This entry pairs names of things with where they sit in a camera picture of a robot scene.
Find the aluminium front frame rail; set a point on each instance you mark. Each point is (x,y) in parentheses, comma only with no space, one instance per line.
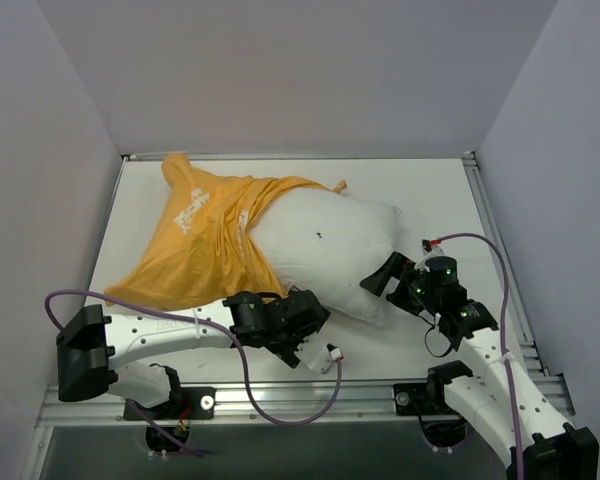
(357,401)

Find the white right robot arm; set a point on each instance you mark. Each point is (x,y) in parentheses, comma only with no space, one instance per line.
(486,385)

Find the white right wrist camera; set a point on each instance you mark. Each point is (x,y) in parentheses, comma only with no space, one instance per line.
(430,249)

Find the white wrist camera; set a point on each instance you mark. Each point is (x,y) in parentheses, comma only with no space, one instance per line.
(318,356)
(430,249)

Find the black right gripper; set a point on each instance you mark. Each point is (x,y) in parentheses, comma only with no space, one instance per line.
(400,279)

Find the white pillow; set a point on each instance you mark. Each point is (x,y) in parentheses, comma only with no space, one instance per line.
(328,243)

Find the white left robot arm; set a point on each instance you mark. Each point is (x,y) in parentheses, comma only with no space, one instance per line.
(100,353)

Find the yellow printed pillowcase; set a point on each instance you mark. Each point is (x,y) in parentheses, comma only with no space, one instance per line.
(201,250)

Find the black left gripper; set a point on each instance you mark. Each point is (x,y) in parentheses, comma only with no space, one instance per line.
(306,315)

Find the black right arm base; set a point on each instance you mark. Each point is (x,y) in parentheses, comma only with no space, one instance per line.
(441,427)

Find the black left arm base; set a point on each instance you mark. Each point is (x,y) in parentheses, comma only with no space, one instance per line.
(169,425)

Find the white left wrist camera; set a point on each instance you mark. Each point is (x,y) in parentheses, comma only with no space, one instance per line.
(318,356)

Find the aluminium table edge rail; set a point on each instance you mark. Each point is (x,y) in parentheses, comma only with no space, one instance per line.
(515,309)

